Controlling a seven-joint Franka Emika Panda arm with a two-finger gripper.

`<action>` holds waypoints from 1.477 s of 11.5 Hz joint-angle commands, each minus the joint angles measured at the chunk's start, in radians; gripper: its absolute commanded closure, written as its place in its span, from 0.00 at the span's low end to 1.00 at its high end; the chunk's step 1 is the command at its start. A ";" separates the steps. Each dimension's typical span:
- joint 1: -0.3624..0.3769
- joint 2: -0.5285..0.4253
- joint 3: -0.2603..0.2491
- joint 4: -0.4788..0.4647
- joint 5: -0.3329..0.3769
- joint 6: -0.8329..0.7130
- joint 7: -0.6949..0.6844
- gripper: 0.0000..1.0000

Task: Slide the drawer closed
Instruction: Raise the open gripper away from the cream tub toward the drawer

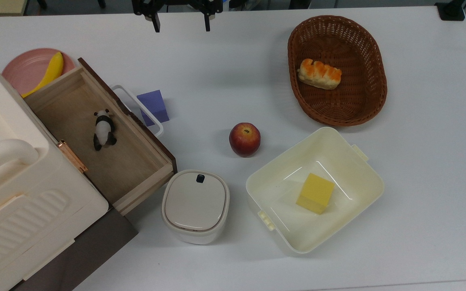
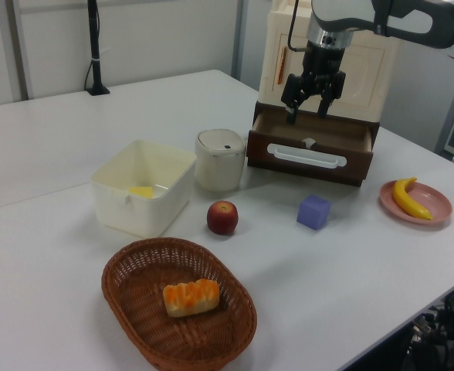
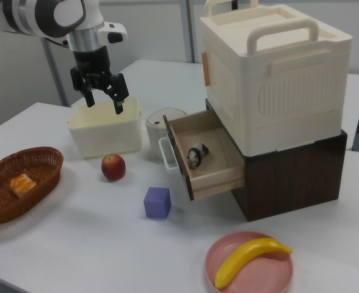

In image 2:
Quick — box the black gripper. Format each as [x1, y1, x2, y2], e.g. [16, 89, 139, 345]
[280, 40, 347, 125]

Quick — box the brown drawer white handle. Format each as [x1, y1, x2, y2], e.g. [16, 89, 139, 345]
[246, 110, 378, 187]

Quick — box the orange cabinet latch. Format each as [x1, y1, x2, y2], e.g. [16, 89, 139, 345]
[276, 46, 289, 85]

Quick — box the cream plastic cabinet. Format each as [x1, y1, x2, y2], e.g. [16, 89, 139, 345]
[258, 0, 401, 124]

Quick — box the cream lidded trash bin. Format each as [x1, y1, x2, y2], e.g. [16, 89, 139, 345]
[194, 128, 248, 193]

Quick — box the purple cube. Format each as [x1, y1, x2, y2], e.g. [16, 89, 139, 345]
[296, 194, 331, 232]

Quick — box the yellow banana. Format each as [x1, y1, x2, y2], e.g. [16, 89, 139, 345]
[391, 176, 433, 221]

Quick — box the red apple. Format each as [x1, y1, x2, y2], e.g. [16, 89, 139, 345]
[206, 199, 239, 235]

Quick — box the pink plate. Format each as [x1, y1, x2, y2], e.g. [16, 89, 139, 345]
[379, 181, 453, 227]

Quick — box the yellow cube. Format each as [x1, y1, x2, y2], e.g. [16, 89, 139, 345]
[128, 185, 154, 199]

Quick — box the cream square plastic container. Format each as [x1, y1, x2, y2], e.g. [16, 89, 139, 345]
[90, 139, 198, 239]

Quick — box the black table clamp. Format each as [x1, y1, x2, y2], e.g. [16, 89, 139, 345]
[84, 0, 111, 97]

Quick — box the orange glazed bread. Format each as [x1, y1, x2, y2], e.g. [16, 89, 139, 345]
[162, 279, 220, 318]

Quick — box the brown wicker basket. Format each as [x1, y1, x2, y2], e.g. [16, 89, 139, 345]
[101, 237, 258, 370]

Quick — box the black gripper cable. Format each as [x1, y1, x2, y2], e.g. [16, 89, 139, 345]
[286, 0, 309, 53]

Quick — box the black cable bundle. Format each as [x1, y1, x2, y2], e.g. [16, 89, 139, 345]
[404, 285, 454, 371]

